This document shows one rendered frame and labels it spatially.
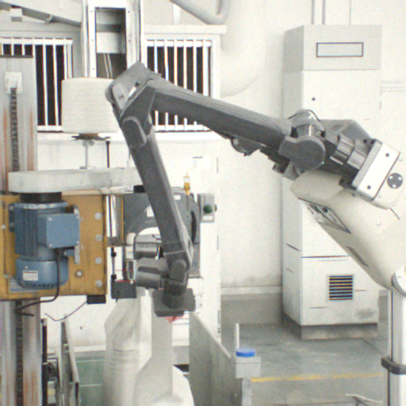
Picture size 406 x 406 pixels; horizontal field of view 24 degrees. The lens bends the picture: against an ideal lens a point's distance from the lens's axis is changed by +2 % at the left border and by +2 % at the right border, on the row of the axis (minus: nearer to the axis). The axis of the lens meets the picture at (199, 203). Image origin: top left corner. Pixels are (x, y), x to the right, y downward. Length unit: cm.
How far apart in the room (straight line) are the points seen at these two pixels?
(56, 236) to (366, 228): 90
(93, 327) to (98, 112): 319
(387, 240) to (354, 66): 448
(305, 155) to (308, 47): 460
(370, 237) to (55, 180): 94
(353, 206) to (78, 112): 90
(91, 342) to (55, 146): 119
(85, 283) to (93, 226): 18
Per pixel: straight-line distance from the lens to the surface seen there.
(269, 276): 730
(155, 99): 207
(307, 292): 676
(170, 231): 224
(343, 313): 687
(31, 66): 302
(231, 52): 614
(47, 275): 279
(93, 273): 301
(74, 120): 278
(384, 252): 235
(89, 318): 582
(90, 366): 472
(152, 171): 216
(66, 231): 273
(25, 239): 281
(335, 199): 227
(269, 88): 720
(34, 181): 275
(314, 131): 210
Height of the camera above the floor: 159
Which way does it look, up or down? 5 degrees down
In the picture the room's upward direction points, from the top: straight up
